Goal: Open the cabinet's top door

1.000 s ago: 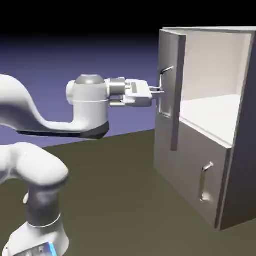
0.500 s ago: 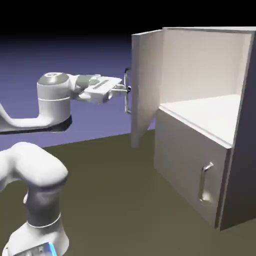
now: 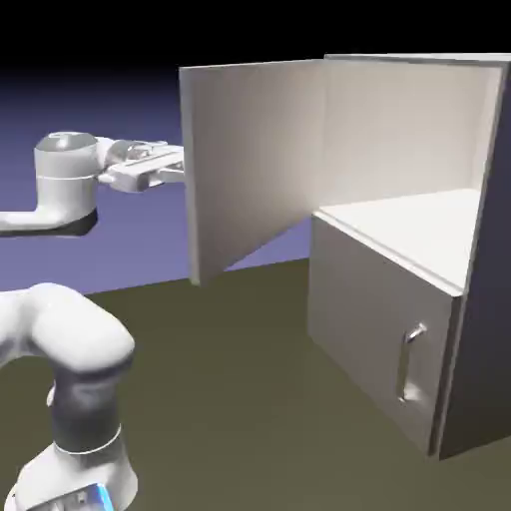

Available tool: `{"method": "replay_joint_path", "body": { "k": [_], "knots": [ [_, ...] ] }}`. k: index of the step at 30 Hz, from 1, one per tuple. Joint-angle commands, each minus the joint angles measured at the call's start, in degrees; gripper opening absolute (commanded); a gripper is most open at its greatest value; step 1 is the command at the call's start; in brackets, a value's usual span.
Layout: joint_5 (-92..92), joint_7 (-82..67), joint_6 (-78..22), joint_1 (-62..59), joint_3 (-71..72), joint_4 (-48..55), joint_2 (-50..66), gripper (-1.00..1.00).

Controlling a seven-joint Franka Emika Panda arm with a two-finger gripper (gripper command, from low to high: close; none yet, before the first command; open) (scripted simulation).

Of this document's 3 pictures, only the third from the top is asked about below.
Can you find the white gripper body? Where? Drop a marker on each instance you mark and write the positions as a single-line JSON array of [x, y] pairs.
[[137, 173]]

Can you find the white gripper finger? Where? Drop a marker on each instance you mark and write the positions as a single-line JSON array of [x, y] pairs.
[[175, 153], [173, 175]]

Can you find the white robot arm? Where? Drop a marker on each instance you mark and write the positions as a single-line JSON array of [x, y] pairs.
[[66, 179]]

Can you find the white hinged cabinet door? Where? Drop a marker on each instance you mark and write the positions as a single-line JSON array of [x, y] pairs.
[[255, 159]]

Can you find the white cabinet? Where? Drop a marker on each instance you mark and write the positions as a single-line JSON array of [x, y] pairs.
[[403, 139]]

